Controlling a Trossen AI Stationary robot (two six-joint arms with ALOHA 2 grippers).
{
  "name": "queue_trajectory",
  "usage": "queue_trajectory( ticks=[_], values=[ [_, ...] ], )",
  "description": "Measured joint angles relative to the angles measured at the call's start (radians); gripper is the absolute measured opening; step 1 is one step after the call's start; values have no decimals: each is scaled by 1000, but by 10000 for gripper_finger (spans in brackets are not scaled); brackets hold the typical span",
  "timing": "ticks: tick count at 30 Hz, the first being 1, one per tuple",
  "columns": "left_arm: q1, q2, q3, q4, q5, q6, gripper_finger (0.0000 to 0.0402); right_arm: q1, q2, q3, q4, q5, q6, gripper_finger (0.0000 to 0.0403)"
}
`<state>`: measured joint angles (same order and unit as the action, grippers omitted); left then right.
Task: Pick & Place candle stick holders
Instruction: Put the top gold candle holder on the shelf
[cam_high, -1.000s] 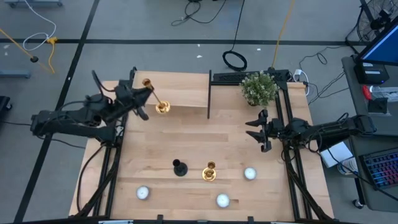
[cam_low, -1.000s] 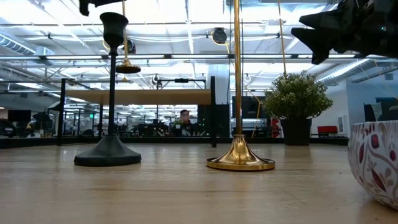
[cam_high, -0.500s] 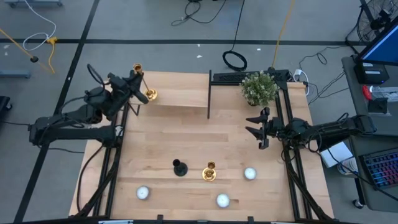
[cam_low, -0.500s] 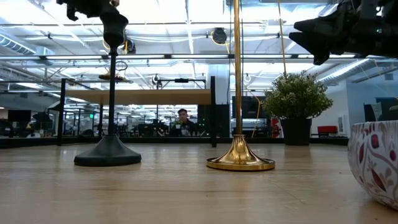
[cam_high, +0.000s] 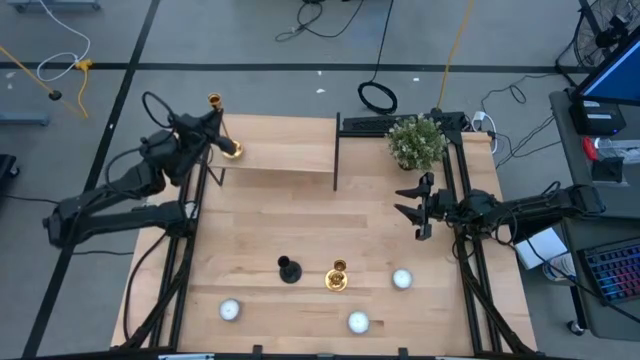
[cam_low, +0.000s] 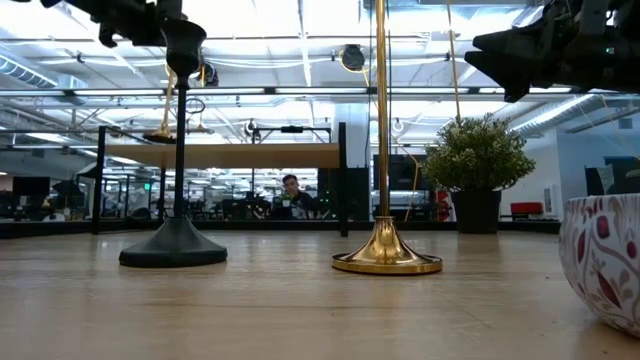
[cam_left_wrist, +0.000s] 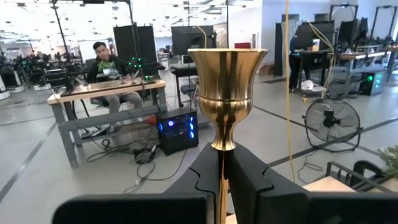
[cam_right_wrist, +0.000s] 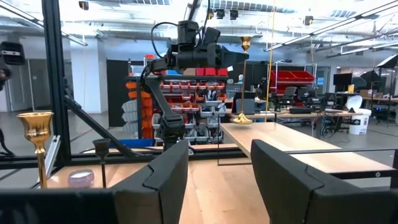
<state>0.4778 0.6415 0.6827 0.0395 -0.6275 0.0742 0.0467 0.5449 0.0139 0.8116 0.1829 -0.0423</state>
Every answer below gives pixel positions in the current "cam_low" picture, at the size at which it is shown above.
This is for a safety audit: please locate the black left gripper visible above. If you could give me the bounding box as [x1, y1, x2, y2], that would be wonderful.
[39, 0, 184, 50]

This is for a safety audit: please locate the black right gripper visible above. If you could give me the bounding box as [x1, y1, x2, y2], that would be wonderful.
[464, 0, 640, 104]

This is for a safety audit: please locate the gold candlestick holder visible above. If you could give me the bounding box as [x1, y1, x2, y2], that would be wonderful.
[142, 67, 179, 146]
[331, 0, 444, 276]

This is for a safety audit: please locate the black candlestick holder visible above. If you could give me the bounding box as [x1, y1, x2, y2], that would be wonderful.
[118, 18, 229, 269]

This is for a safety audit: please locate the white tealight candle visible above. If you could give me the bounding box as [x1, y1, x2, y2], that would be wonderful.
[558, 193, 640, 339]

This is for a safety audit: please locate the artificial plant in black pot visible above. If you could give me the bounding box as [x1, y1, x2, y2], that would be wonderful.
[422, 113, 537, 235]

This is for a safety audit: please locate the person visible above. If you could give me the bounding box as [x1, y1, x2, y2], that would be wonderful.
[269, 173, 319, 220]

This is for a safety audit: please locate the orange hanging cable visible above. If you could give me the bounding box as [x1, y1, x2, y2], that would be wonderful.
[445, 0, 463, 124]

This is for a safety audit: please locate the black ceiling cable reel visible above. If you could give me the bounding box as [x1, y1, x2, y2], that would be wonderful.
[341, 43, 367, 72]
[199, 60, 220, 89]

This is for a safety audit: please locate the black wall screen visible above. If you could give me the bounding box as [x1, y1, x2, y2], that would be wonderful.
[372, 153, 432, 192]

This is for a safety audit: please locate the wooden shelf with black frame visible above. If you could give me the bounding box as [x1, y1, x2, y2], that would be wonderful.
[91, 122, 350, 239]

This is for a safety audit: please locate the black aluminium table frame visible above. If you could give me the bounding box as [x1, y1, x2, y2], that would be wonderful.
[0, 218, 562, 240]

